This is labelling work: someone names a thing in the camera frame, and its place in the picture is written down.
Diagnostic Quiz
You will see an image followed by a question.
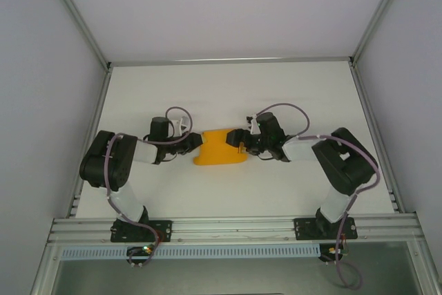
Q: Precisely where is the orange paper box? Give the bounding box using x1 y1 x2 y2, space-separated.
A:
192 128 249 166

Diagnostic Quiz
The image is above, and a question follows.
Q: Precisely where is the small left circuit board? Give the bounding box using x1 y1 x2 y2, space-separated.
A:
126 245 155 258

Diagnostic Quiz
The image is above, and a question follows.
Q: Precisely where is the small circuit board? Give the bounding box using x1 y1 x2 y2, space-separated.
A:
126 245 155 258
319 243 350 263

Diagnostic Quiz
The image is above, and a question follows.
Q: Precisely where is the small right circuit board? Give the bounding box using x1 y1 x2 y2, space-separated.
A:
319 243 350 263

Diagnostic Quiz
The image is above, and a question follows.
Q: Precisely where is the grey metal sheet panel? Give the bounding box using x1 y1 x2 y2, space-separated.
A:
51 256 424 295

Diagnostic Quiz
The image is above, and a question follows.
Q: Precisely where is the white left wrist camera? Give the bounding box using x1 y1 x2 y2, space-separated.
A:
171 115 191 136

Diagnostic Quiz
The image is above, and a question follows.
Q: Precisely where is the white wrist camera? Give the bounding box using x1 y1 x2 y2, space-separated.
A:
245 113 263 135
171 115 191 136

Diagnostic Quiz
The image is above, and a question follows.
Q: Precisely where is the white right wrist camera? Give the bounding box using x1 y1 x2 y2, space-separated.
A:
245 113 263 135

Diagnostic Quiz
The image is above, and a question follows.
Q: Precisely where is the aluminium table side rail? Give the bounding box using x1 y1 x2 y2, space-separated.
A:
70 65 114 219
348 63 407 213

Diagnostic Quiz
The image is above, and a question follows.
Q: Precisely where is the long aluminium frame bar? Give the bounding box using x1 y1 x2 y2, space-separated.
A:
108 55 353 67

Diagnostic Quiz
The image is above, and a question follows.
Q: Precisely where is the wide aluminium mounting rail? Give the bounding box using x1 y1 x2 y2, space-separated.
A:
48 213 424 245

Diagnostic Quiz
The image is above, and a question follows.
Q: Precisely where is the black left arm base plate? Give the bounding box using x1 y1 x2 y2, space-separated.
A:
110 219 173 243

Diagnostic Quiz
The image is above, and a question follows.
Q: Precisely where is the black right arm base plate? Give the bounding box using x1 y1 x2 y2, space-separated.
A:
293 217 358 242

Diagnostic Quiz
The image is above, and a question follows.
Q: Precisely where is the pale slotted cable duct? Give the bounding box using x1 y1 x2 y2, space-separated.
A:
60 242 321 260

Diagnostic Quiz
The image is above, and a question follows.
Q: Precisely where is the aluminium frame post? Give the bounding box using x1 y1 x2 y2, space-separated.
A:
41 0 113 70
348 0 414 68

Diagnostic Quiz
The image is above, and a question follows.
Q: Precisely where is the short aluminium frame leg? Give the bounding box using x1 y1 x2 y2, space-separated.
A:
407 239 441 295
29 242 65 295

